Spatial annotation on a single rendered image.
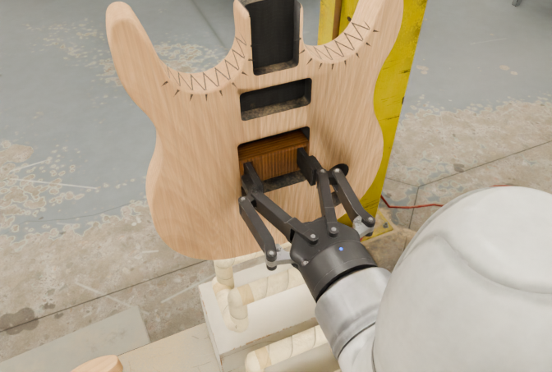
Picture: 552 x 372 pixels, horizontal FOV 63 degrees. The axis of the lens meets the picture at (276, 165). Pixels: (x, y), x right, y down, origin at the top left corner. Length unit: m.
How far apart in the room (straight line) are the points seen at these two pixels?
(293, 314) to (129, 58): 0.57
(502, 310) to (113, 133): 2.97
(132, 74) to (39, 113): 3.03
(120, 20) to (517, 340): 0.39
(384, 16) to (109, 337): 0.89
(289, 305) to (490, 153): 2.37
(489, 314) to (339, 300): 0.22
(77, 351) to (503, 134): 2.79
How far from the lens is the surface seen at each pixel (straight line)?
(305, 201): 0.69
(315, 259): 0.47
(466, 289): 0.24
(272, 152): 0.59
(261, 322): 0.87
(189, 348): 1.05
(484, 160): 3.02
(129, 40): 0.46
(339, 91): 0.58
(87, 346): 1.15
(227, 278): 0.85
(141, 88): 0.49
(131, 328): 1.13
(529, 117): 3.52
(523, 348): 0.25
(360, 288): 0.44
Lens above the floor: 1.88
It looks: 44 degrees down
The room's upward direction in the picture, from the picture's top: straight up
